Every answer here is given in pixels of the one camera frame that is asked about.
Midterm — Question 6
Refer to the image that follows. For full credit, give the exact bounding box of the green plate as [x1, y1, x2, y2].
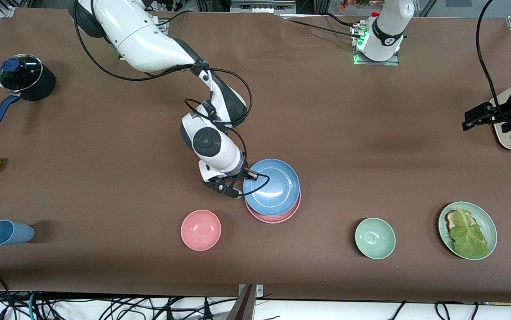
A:
[438, 201, 498, 261]

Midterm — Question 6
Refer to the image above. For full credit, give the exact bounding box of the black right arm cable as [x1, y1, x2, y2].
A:
[73, 0, 270, 196]

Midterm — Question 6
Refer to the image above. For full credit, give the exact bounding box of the aluminium frame bar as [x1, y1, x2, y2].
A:
[230, 0, 297, 15]

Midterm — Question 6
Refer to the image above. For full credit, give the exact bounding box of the green lettuce leaf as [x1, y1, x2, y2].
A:
[449, 208, 491, 259]

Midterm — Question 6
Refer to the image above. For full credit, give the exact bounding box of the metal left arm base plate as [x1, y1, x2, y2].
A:
[351, 24, 400, 66]

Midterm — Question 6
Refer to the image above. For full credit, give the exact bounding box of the pink bowl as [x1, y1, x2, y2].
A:
[180, 209, 222, 252]

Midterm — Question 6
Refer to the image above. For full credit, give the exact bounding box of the pink ribbed plate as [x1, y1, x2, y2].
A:
[244, 191, 302, 224]

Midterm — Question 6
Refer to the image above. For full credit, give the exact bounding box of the dried flower bunch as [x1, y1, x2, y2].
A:
[338, 0, 385, 13]

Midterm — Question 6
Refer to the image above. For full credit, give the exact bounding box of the toasted bread slice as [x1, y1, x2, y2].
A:
[445, 210, 476, 234]

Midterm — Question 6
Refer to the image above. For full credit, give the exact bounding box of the black table cable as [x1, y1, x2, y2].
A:
[282, 18, 362, 40]
[322, 12, 357, 28]

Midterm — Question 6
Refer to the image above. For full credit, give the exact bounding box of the blue ribbed plate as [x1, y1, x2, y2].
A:
[243, 159, 301, 217]

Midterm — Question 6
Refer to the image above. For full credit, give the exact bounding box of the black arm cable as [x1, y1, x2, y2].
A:
[73, 0, 270, 196]
[476, 0, 503, 109]

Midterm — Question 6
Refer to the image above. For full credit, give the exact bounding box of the glass lid blue knob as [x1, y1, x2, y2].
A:
[0, 54, 43, 92]

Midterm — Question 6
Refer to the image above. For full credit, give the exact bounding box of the green bowl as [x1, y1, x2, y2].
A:
[355, 217, 396, 260]

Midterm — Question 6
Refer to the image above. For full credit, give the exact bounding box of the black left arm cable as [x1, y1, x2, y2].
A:
[476, 0, 503, 109]

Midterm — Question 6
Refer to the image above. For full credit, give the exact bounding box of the blue plastic cup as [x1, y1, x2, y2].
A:
[0, 220, 35, 246]

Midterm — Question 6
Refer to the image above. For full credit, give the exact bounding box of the blue saucepan with lid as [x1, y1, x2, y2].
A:
[0, 53, 56, 132]

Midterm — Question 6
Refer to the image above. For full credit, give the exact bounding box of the metal table clamp bracket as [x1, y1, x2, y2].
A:
[227, 284, 265, 320]

